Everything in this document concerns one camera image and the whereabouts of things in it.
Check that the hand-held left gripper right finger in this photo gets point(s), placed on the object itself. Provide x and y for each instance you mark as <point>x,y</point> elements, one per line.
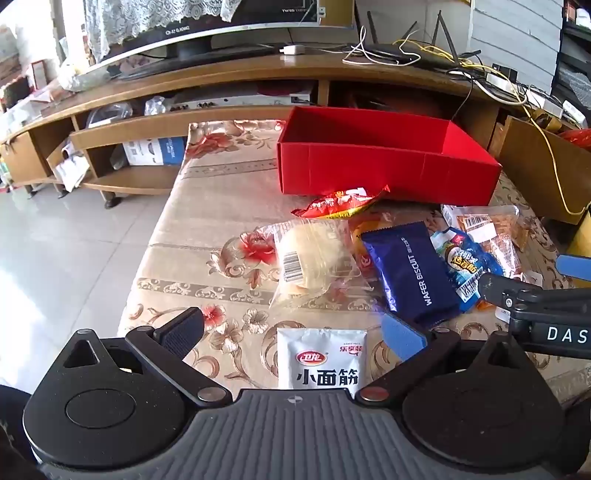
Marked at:
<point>401,337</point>

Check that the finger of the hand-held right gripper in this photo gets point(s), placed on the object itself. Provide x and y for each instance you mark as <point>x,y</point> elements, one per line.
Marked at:
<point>494,288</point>
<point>575,267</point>

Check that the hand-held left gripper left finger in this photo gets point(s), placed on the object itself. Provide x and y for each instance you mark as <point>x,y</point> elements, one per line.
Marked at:
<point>180,330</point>

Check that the light blue snack packet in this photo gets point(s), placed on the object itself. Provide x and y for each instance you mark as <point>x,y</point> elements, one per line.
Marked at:
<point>461,258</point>

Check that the clear packet of orange snacks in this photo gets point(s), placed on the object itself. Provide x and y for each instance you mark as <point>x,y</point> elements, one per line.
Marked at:
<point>489,226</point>

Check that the dark blue wafer packet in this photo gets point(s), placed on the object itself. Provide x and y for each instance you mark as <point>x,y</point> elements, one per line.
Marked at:
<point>411,272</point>

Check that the white snack packet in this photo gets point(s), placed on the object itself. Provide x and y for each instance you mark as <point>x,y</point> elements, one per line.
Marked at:
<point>323,364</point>

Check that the clear packet with orange pastry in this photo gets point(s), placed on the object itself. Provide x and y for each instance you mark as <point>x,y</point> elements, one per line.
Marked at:
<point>369,226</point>

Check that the clear bread packet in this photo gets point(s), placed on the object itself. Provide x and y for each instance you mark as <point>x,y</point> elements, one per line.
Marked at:
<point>309,258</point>

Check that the red snack packet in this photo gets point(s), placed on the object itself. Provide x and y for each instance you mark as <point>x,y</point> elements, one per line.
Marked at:
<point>337,203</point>

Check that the red cardboard box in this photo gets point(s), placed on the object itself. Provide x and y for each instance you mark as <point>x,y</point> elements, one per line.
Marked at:
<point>369,175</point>

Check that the brown cardboard box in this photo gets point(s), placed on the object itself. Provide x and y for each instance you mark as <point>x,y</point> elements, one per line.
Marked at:
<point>540,170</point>

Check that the red plastic bag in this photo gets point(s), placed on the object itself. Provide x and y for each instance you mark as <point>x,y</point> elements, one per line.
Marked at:
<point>577,138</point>

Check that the white power strip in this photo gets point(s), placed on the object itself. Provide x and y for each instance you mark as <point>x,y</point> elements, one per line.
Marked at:
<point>531,97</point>

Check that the blue and white box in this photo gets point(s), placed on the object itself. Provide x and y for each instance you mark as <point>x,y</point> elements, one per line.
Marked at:
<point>152,152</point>

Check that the black shelf rack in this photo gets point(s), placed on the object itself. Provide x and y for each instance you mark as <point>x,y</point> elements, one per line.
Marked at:
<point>572,69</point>

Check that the black power adapter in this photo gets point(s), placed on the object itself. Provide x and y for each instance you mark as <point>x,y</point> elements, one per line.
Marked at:
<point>510,72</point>

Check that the silver audio receiver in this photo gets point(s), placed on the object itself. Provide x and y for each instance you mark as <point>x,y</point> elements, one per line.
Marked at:
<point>240,101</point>

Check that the wooden television stand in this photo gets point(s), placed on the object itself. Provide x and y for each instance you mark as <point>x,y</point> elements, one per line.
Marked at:
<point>231,78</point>

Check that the black router with antennas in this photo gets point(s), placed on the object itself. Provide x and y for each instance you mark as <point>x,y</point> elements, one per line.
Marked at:
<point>383,50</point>

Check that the white power adapter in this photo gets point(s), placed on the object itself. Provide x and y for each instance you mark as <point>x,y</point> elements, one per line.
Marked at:
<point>292,49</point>

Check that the flat screen television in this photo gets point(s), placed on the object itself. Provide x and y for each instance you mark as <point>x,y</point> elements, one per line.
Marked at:
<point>207,27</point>

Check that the brown board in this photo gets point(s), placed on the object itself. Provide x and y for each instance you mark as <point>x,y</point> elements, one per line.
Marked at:
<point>334,11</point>

